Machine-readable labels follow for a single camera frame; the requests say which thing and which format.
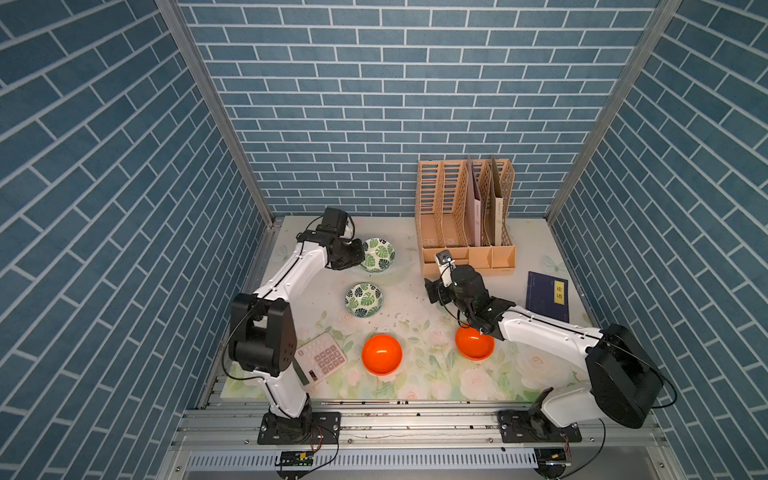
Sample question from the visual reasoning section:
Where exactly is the left green circuit board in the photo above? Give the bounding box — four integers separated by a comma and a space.
276, 451, 314, 470

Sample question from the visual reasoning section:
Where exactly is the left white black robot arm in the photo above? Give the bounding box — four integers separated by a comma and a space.
226, 227, 365, 433

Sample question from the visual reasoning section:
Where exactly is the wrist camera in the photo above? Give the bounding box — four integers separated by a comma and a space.
435, 249, 455, 286
317, 207, 349, 238

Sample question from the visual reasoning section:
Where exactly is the beige desk file organizer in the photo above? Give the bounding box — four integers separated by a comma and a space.
415, 158, 516, 279

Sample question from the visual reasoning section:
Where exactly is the floral table mat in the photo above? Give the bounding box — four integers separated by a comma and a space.
264, 216, 592, 402

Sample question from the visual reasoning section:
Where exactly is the right circuit board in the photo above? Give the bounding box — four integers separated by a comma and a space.
534, 448, 571, 479

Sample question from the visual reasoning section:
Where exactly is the green leaf bowl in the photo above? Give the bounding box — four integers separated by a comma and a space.
344, 282, 383, 318
360, 237, 396, 273

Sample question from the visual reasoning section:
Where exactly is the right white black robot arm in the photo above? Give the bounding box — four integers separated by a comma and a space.
424, 264, 664, 436

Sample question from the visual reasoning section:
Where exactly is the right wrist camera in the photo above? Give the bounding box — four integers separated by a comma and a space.
435, 249, 455, 286

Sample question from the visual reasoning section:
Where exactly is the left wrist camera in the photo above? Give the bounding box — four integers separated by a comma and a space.
317, 207, 349, 238

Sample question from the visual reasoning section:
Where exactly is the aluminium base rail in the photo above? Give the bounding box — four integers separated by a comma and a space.
159, 401, 684, 479

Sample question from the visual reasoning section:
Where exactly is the pink calculator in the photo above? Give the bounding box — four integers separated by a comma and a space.
295, 333, 347, 387

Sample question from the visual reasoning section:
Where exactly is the dark blue book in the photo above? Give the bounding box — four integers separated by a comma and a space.
525, 271, 570, 323

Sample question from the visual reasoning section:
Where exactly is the orange bowl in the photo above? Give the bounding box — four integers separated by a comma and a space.
361, 334, 403, 377
455, 327, 495, 361

